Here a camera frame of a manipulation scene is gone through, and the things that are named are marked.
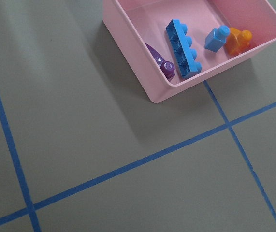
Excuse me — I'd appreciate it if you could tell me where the long blue block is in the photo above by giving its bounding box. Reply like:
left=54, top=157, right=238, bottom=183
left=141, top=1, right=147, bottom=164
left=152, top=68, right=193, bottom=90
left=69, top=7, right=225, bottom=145
left=166, top=19, right=202, bottom=79

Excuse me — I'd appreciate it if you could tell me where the pink plastic box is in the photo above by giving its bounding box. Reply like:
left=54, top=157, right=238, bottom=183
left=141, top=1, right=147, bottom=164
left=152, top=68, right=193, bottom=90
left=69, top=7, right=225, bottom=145
left=102, top=0, right=276, bottom=103

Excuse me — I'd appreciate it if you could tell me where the small blue block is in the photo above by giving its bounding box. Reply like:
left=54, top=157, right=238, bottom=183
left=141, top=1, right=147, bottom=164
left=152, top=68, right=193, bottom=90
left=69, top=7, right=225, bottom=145
left=204, top=25, right=230, bottom=53

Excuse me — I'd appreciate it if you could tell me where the orange block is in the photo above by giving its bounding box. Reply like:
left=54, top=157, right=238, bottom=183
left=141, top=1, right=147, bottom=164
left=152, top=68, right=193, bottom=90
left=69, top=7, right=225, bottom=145
left=225, top=27, right=252, bottom=56

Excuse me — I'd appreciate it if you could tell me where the purple block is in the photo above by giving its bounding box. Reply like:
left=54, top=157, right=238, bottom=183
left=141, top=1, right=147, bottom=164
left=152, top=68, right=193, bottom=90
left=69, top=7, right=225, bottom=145
left=145, top=44, right=175, bottom=80

